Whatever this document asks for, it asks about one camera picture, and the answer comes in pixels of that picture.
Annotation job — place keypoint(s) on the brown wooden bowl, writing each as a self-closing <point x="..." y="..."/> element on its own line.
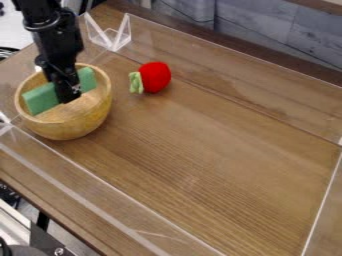
<point x="72" y="120"/>

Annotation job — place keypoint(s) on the red plush strawberry toy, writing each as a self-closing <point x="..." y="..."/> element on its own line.
<point x="151" y="78"/>

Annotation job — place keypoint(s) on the green rectangular block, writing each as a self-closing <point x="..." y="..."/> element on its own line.
<point x="41" y="99"/>

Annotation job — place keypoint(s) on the clear acrylic tray wall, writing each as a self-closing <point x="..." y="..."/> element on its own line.
<point x="116" y="225"/>

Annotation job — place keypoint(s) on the black device under table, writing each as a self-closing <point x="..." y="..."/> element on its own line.
<point x="31" y="243"/>

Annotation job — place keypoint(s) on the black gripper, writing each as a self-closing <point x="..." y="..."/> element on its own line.
<point x="56" y="35"/>

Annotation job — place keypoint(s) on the clear acrylic corner bracket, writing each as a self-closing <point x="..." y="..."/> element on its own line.
<point x="108" y="38"/>

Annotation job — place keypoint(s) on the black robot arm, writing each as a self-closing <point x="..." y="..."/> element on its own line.
<point x="39" y="4"/>

